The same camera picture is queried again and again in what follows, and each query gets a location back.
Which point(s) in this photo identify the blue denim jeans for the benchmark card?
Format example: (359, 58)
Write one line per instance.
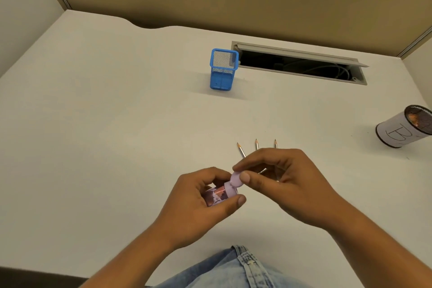
(233, 271)

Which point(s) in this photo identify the person's left forearm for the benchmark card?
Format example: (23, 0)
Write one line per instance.
(131, 260)

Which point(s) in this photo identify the white paper wrapped cup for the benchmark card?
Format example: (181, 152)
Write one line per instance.
(400, 131)

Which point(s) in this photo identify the blue mesh pen holder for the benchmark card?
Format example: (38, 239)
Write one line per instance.
(222, 71)

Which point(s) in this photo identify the person's right thumb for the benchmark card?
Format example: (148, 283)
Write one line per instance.
(261, 186)

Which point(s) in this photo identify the person's left thumb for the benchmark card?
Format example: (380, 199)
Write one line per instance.
(227, 208)

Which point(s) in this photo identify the person's right hand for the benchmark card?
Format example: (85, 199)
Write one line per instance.
(297, 190)

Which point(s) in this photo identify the purple round sharpener cap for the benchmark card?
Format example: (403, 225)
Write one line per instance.
(236, 179)

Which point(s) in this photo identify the person's left hand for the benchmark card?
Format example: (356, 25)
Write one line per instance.
(184, 212)

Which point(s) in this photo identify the person's right forearm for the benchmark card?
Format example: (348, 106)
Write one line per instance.
(381, 250)

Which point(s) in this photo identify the purple printed pencil sharpener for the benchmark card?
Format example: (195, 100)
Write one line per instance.
(221, 194)

